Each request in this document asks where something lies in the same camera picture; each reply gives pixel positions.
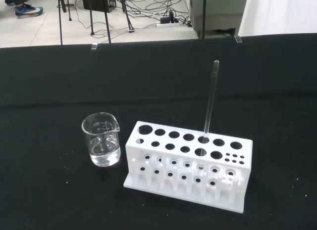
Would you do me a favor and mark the black upright pole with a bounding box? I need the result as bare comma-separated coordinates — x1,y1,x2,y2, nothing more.
201,0,207,40

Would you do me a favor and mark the black bench cloth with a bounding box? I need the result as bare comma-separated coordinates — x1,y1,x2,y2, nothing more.
0,33,317,230

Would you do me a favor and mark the white test tube rack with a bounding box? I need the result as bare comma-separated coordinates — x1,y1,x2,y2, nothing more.
123,120,254,214

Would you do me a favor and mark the black cable bundle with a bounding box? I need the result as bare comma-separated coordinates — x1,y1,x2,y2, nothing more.
118,0,192,28

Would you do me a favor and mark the black computer tower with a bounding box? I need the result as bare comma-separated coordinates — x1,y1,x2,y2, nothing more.
81,0,117,13

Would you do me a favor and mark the grey metal cabinet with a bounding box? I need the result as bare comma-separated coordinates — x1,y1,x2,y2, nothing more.
189,0,246,39

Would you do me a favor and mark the white cable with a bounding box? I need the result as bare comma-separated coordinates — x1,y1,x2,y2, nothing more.
73,6,120,38

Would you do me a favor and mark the white power strip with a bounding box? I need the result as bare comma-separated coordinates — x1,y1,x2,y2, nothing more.
156,21,180,29

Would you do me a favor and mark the person's foot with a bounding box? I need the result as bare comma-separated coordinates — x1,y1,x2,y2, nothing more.
14,3,44,19

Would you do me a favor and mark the clear glass beaker with water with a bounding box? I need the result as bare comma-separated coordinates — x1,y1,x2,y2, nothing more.
81,112,122,167

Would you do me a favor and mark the black tripod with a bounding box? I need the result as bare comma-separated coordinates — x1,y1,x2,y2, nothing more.
56,0,75,46
88,0,136,44

